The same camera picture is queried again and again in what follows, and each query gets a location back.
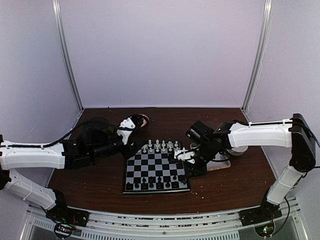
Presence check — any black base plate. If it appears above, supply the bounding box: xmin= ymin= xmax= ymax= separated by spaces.
xmin=44 ymin=208 xmax=90 ymax=239
xmin=239 ymin=207 xmax=282 ymax=238

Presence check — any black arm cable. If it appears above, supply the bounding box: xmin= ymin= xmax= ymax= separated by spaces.
xmin=0 ymin=117 xmax=121 ymax=151
xmin=282 ymin=117 xmax=320 ymax=226

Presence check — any aluminium corner post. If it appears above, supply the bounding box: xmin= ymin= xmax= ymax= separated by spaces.
xmin=242 ymin=0 xmax=274 ymax=114
xmin=52 ymin=0 xmax=84 ymax=111

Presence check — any red patterned bowl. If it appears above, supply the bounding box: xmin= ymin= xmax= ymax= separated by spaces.
xmin=129 ymin=113 xmax=150 ymax=131

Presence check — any black and white chessboard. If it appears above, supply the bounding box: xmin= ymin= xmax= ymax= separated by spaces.
xmin=122 ymin=139 xmax=191 ymax=195

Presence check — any black chess knight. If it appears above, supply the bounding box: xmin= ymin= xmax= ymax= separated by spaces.
xmin=141 ymin=183 xmax=148 ymax=190

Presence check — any right aluminium corner post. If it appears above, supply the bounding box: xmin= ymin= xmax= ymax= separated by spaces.
xmin=242 ymin=0 xmax=274 ymax=114

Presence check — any white ceramic bowl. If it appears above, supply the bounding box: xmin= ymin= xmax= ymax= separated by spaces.
xmin=227 ymin=146 xmax=248 ymax=156

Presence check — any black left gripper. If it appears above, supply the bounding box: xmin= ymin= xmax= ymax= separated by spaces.
xmin=90 ymin=125 xmax=149 ymax=161

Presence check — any left aluminium corner post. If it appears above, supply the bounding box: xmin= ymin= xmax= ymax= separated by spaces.
xmin=52 ymin=0 xmax=84 ymax=111

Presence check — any wooden rimmed metal tray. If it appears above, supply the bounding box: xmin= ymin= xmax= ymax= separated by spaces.
xmin=206 ymin=153 xmax=231 ymax=172

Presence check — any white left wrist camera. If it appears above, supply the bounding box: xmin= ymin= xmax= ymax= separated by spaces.
xmin=116 ymin=117 xmax=136 ymax=145

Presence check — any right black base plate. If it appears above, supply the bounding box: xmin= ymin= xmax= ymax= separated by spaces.
xmin=239 ymin=207 xmax=282 ymax=238

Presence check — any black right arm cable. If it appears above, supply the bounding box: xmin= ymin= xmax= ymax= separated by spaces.
xmin=282 ymin=117 xmax=320 ymax=226

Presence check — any black chess bishop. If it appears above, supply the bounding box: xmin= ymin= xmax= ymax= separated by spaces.
xmin=172 ymin=182 xmax=179 ymax=189
xmin=165 ymin=181 xmax=171 ymax=188

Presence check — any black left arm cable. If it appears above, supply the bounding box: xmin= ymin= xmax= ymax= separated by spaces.
xmin=0 ymin=117 xmax=121 ymax=151

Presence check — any black chess king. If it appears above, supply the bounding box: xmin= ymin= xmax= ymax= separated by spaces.
xmin=156 ymin=181 xmax=162 ymax=189

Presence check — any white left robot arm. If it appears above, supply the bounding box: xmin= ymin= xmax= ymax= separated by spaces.
xmin=0 ymin=114 xmax=149 ymax=222

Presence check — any aluminium front rail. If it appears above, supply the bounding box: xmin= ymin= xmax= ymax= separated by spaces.
xmin=23 ymin=196 xmax=301 ymax=240

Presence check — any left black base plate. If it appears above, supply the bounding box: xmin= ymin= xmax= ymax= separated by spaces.
xmin=44 ymin=208 xmax=90 ymax=239

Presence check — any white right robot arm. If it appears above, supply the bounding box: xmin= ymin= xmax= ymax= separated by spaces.
xmin=174 ymin=113 xmax=320 ymax=221

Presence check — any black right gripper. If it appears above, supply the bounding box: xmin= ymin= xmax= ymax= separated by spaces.
xmin=184 ymin=141 xmax=217 ymax=179

